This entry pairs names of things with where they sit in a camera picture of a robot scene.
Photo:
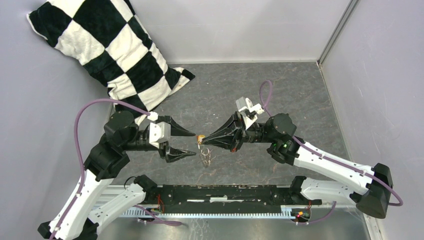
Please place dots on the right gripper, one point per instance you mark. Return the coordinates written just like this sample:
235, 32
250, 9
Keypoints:
236, 122

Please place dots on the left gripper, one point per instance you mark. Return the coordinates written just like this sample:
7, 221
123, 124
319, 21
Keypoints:
172, 154

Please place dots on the silver keyring bundle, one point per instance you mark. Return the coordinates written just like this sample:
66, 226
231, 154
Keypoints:
205, 157

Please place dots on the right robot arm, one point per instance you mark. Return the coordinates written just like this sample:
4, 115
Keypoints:
369, 188

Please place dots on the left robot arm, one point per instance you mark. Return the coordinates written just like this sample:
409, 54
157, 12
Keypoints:
79, 219

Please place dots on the black white checkered cloth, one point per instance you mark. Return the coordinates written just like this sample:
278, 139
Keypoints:
109, 41

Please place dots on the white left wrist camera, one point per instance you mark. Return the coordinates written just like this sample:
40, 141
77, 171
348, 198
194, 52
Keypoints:
154, 129

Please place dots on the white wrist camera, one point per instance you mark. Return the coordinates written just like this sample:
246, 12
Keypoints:
154, 129
248, 111

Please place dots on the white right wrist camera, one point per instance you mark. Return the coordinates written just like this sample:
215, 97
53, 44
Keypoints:
248, 111

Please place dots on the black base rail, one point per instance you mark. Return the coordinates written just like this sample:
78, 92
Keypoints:
226, 199

